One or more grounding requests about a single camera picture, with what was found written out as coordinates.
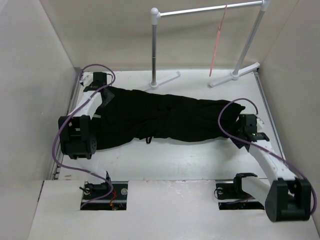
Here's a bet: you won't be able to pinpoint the black trousers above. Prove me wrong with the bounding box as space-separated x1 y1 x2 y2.
92 86 245 150

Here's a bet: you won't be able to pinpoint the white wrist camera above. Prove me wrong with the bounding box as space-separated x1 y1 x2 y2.
256 115 265 132
79 74 93 87

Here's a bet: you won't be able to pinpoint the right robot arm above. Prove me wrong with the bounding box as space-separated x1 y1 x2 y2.
231 114 312 222

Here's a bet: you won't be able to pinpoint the pink clothes hanger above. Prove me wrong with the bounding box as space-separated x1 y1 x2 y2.
209 4 228 77

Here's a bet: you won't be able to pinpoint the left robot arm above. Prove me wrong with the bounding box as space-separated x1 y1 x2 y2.
52 72 113 200

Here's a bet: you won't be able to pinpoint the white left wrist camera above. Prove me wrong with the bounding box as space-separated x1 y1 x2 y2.
79 74 93 87

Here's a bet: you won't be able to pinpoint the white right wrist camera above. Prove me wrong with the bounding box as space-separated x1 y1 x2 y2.
256 115 265 132

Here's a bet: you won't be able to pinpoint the white clothes rack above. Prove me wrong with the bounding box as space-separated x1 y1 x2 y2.
147 0 270 90

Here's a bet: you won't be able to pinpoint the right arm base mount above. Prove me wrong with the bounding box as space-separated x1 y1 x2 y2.
213 181 265 211

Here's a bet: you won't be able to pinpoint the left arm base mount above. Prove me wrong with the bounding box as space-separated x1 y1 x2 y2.
79 173 129 211

